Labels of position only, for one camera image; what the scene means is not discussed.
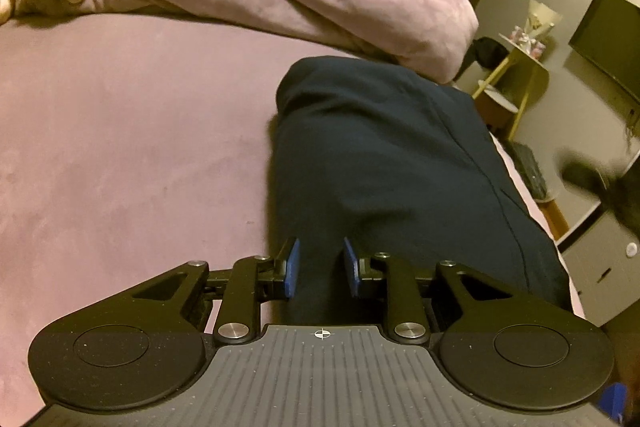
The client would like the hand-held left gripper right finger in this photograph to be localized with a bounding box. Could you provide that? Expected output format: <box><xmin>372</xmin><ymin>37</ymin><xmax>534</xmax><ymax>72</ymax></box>
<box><xmin>342</xmin><ymin>237</ymin><xmax>507</xmax><ymax>344</ymax></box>

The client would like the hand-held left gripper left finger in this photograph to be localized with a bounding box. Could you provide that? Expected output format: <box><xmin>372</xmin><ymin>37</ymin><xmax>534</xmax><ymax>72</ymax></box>
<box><xmin>131</xmin><ymin>237</ymin><xmax>302</xmax><ymax>344</ymax></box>

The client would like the dark navy zip jacket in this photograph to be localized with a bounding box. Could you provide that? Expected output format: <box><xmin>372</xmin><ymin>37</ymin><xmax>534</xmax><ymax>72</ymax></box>
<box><xmin>267</xmin><ymin>56</ymin><xmax>574</xmax><ymax>326</ymax></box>

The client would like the white drawer cabinet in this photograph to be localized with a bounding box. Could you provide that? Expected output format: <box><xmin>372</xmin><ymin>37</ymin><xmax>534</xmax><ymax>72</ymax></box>
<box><xmin>557</xmin><ymin>206</ymin><xmax>640</xmax><ymax>329</ymax></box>

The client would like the yellow side table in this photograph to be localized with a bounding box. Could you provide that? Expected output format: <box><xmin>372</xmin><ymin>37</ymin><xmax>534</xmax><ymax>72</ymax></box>
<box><xmin>470</xmin><ymin>32</ymin><xmax>551</xmax><ymax>142</ymax></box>

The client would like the wrapped flower bouquet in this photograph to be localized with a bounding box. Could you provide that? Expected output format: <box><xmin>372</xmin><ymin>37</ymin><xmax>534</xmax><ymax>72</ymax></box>
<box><xmin>510</xmin><ymin>0</ymin><xmax>564</xmax><ymax>58</ymax></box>

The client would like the dark cloth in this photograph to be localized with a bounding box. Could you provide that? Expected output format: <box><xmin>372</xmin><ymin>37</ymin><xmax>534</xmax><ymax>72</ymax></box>
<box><xmin>462</xmin><ymin>36</ymin><xmax>514</xmax><ymax>82</ymax></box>

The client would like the bed with purple sheet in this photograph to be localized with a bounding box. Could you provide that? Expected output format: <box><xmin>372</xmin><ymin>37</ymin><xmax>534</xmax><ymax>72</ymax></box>
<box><xmin>0</xmin><ymin>11</ymin><xmax>587</xmax><ymax>427</ymax></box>

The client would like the black wall television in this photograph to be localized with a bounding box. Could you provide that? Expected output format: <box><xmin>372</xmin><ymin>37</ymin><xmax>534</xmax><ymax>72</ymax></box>
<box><xmin>568</xmin><ymin>0</ymin><xmax>640</xmax><ymax>106</ymax></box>

